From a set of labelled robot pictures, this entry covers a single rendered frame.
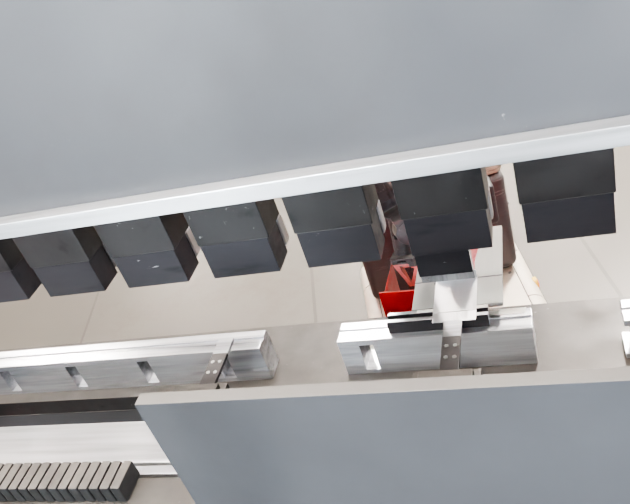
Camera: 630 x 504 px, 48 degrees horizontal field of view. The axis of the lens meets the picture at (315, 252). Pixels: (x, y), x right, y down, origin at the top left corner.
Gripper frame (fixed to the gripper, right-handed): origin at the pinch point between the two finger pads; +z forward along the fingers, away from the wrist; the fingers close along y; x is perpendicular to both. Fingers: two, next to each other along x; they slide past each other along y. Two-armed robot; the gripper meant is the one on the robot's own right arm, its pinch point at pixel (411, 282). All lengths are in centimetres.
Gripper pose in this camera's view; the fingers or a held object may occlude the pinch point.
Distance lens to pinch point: 187.9
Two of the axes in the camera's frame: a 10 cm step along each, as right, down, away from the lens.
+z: 2.2, 9.2, 3.3
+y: -2.9, 3.9, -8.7
